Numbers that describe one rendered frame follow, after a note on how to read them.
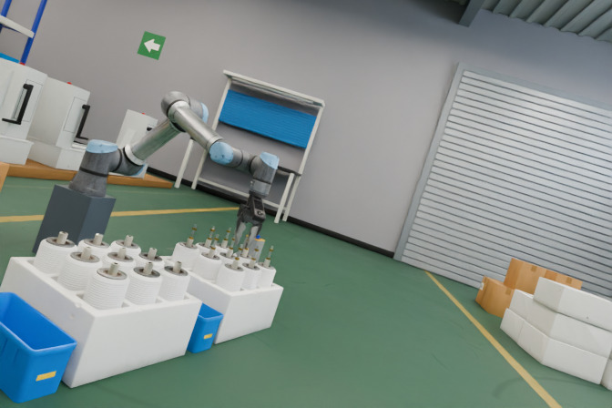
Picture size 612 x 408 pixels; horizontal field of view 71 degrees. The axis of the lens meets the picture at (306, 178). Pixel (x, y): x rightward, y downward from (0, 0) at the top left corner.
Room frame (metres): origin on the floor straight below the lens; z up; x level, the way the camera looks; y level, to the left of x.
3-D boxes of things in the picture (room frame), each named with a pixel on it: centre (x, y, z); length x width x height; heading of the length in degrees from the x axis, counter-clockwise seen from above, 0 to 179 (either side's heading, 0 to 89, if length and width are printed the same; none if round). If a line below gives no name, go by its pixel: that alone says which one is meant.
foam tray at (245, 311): (1.77, 0.20, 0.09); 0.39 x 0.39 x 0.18; 63
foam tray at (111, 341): (1.28, 0.45, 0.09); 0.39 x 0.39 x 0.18; 62
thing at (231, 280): (1.61, 0.15, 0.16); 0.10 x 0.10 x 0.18
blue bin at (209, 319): (1.50, 0.27, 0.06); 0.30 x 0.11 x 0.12; 63
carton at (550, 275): (4.35, -2.80, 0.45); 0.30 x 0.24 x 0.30; 170
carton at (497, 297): (4.40, -2.29, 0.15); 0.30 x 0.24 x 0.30; 171
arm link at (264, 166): (1.63, 0.16, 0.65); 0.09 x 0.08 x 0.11; 62
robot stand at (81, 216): (1.87, 0.89, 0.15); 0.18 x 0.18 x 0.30; 82
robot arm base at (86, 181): (1.87, 0.89, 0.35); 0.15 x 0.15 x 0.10
